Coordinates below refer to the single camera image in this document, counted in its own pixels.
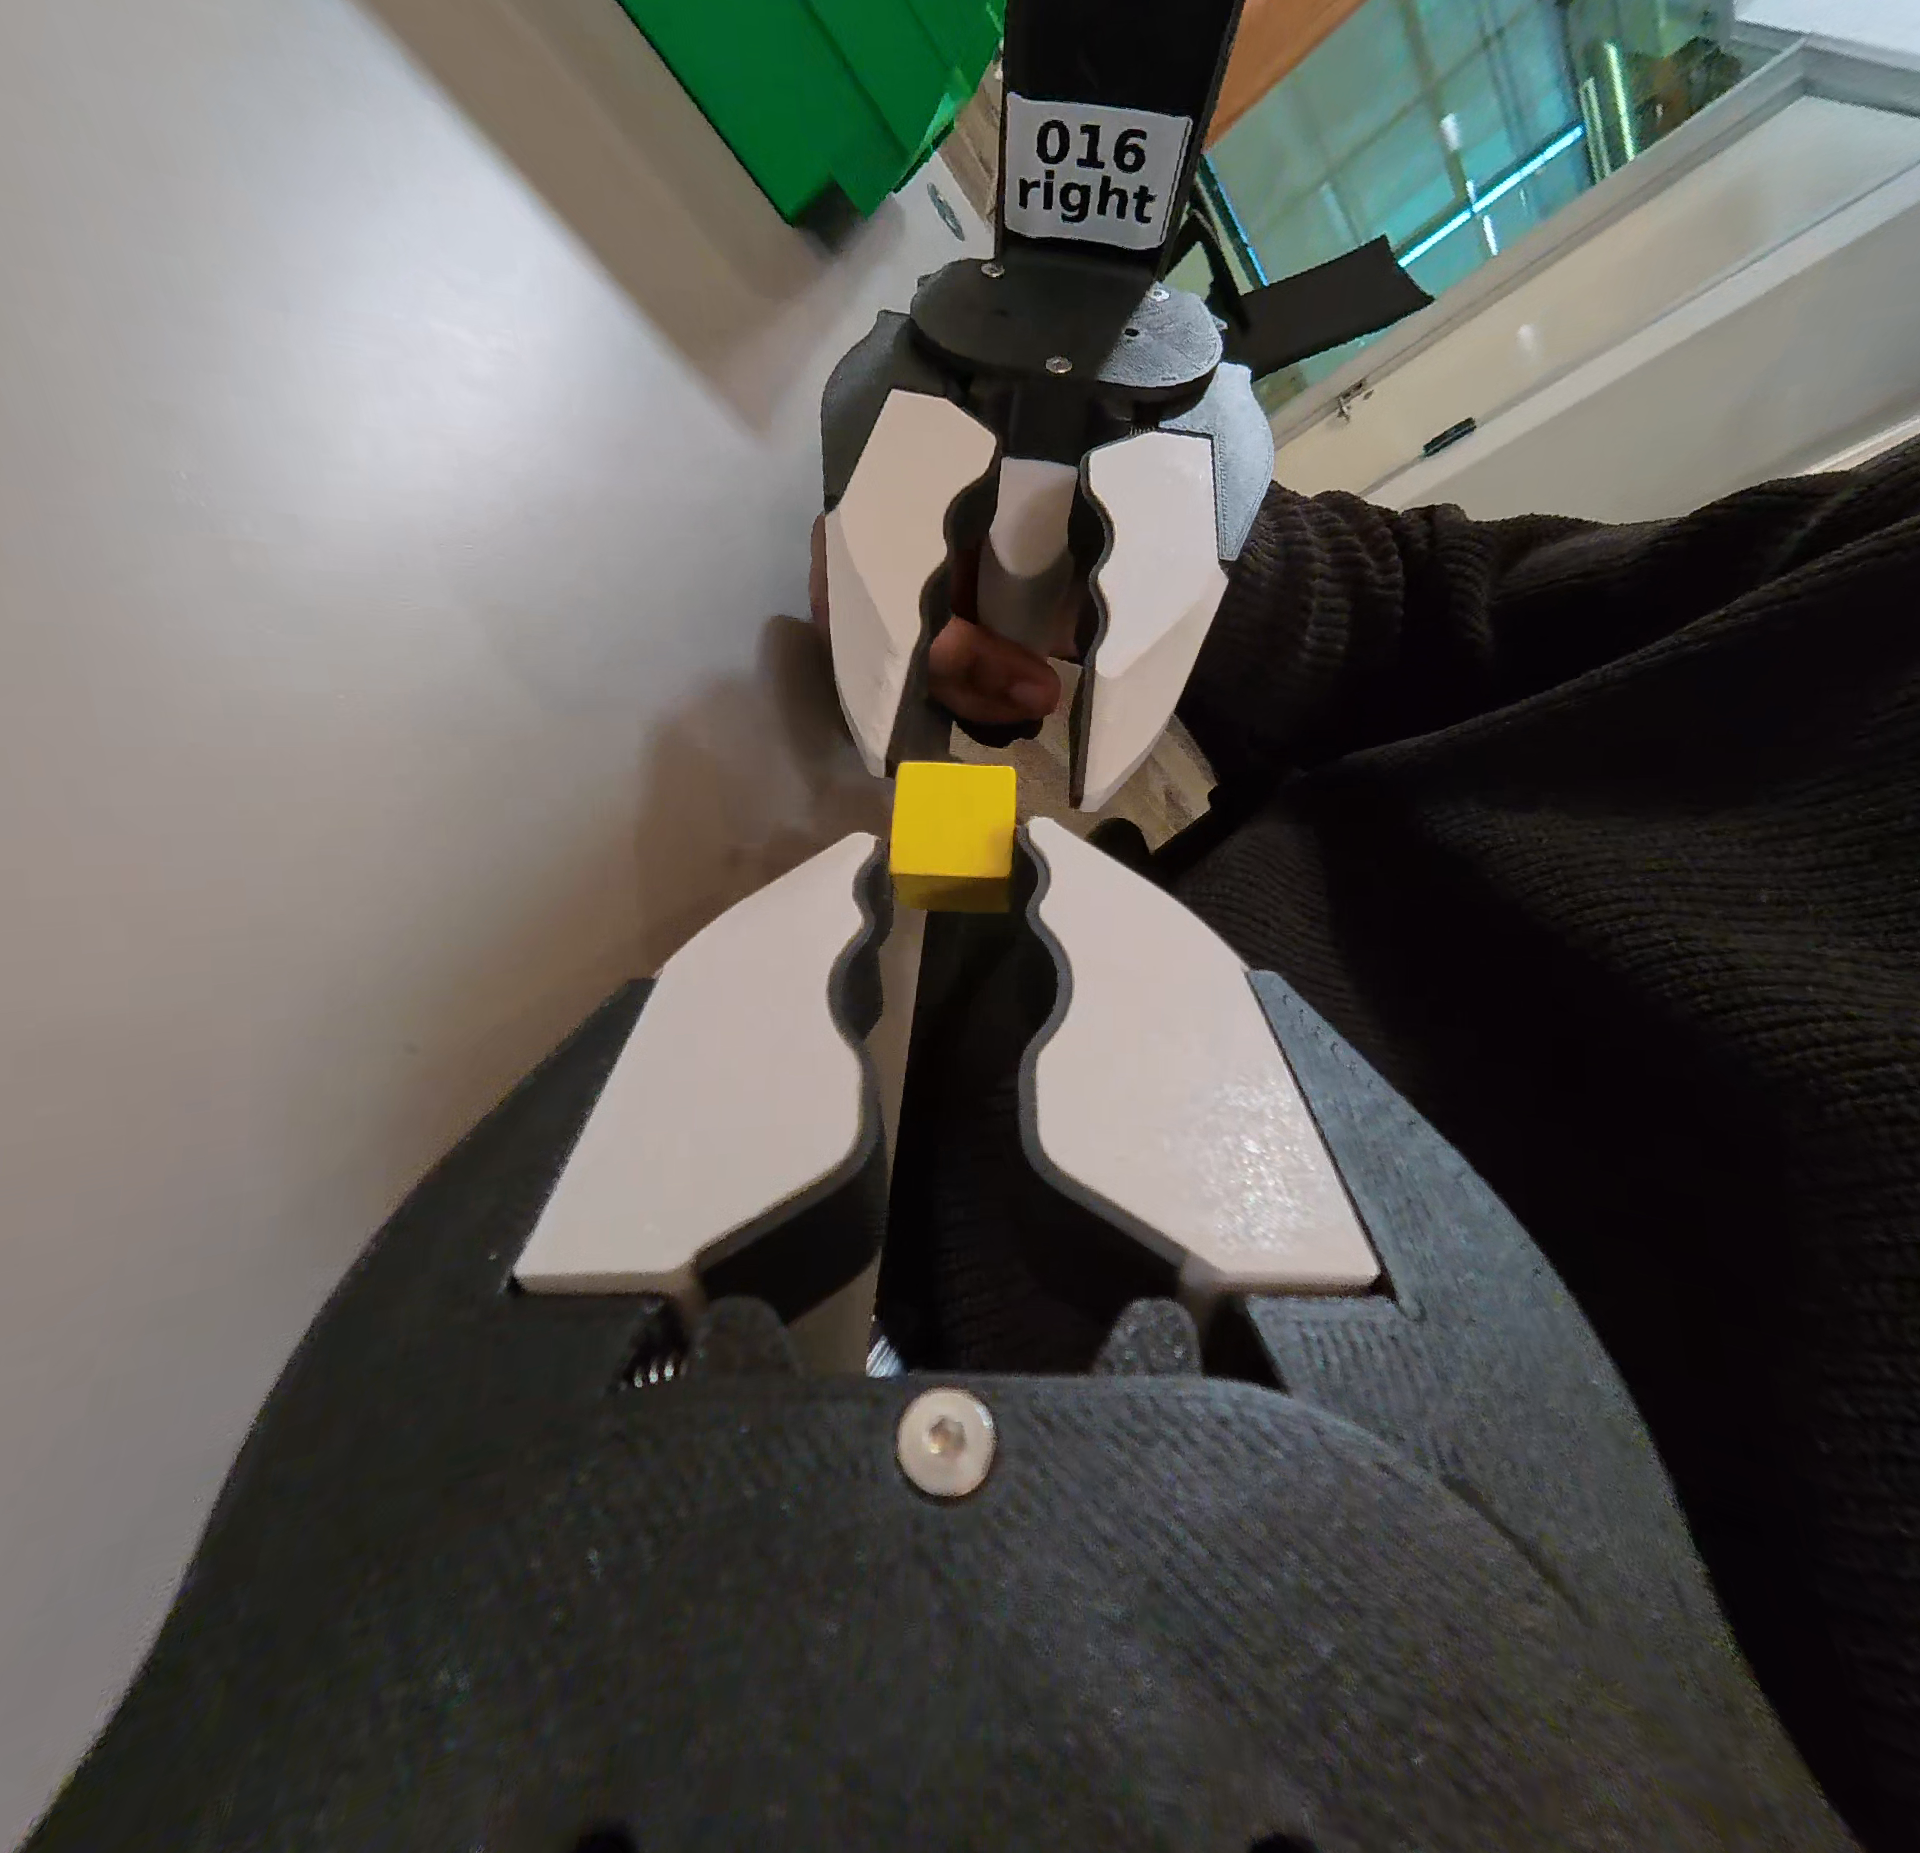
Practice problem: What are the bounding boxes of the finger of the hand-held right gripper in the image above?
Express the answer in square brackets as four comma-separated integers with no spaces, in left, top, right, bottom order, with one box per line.
[826,390,1004,776]
[1068,434,1217,816]

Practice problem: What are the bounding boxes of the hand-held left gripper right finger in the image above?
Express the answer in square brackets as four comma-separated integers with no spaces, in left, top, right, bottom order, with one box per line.
[1016,818,1380,1308]

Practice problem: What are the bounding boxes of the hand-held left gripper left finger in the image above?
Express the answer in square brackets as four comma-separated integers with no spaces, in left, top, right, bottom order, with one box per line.
[513,831,895,1310]

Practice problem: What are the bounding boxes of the yellow cube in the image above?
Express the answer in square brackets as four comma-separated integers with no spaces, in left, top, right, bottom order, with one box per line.
[887,763,1019,914]

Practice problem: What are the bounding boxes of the green plastic bin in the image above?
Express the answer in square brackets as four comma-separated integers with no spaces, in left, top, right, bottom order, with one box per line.
[567,0,1009,230]

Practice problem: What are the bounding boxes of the person's right forearm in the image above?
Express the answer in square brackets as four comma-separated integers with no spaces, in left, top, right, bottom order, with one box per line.
[1170,435,1920,836]

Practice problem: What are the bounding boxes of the grey desk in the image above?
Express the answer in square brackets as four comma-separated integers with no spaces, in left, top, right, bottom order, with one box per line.
[0,0,999,1810]

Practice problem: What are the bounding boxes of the person's right hand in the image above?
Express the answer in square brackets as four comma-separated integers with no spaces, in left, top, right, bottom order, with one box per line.
[921,613,1062,724]

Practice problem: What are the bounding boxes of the wooden beam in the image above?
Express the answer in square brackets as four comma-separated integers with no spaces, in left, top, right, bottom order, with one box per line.
[1204,0,1437,148]

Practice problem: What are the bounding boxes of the person's black sweater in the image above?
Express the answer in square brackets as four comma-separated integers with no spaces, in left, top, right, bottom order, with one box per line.
[916,712,1920,1853]

